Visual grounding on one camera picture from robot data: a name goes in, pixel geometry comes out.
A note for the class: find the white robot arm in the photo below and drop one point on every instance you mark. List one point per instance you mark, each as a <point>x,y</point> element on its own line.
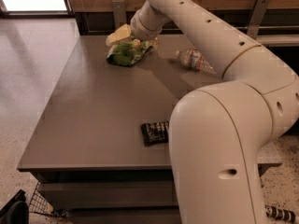
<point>216,131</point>

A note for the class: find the left metal bracket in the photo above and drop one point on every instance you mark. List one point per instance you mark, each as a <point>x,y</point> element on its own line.
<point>119,13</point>

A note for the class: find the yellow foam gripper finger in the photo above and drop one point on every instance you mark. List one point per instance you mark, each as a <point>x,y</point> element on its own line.
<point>122,34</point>

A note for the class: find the green rice chip bag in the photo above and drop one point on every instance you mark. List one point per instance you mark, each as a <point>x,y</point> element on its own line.
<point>130,53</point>

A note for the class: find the clear plastic water bottle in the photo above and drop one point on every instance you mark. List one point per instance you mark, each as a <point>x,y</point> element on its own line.
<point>193,59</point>

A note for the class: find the right metal bracket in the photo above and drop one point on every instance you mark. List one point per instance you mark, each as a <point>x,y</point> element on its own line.
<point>256,17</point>

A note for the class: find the grey drawer cabinet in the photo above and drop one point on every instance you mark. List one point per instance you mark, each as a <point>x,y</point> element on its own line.
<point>87,150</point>

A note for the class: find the metal bracket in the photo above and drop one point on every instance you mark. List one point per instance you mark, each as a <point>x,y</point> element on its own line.
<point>256,17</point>
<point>119,13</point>

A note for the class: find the black wire mesh basket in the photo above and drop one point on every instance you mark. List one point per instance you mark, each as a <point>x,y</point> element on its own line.
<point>39,205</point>

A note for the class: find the black candy bar wrapper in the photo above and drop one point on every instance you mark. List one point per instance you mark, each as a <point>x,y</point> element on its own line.
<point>155,133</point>

